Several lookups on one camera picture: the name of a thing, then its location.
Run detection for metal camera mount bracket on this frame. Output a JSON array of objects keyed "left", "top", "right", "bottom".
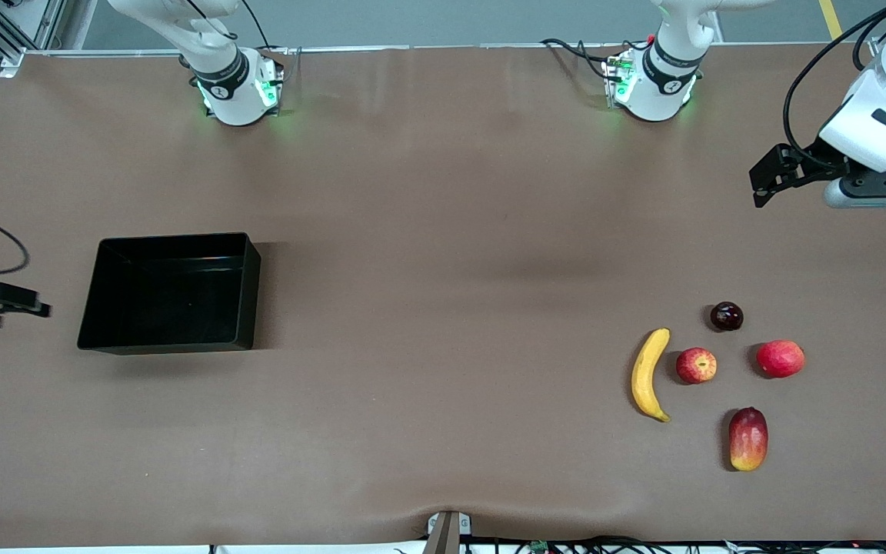
[{"left": 424, "top": 510, "right": 472, "bottom": 554}]

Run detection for black plastic tray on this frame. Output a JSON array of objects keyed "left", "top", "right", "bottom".
[{"left": 77, "top": 232, "right": 262, "bottom": 355}]

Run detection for yellow banana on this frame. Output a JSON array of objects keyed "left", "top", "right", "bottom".
[{"left": 631, "top": 328, "right": 672, "bottom": 423}]

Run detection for red yellow mango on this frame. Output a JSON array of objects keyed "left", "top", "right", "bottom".
[{"left": 728, "top": 407, "right": 769, "bottom": 472}]

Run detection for black base cables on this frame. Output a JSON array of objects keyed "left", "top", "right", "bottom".
[{"left": 540, "top": 37, "right": 648, "bottom": 84}]

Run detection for short black arm cable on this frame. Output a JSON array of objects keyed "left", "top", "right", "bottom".
[{"left": 852, "top": 12, "right": 886, "bottom": 74}]

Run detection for aluminium frame profile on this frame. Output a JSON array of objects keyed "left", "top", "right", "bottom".
[{"left": 0, "top": 0, "right": 67, "bottom": 74}]

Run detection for red round apple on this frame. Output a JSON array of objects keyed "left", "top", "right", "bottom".
[{"left": 756, "top": 339, "right": 806, "bottom": 379}]

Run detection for dark purple plum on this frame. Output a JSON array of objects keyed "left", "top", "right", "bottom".
[{"left": 710, "top": 302, "right": 744, "bottom": 332}]

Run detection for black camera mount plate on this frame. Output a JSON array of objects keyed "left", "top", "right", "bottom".
[{"left": 835, "top": 146, "right": 886, "bottom": 193}]

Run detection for long black arm cable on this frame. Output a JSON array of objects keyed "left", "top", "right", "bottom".
[{"left": 783, "top": 4, "right": 886, "bottom": 166}]

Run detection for thin black cable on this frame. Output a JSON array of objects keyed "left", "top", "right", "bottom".
[{"left": 239, "top": 0, "right": 275, "bottom": 51}]

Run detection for small red yellow apple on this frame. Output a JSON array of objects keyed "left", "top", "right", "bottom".
[{"left": 675, "top": 347, "right": 718, "bottom": 385}]

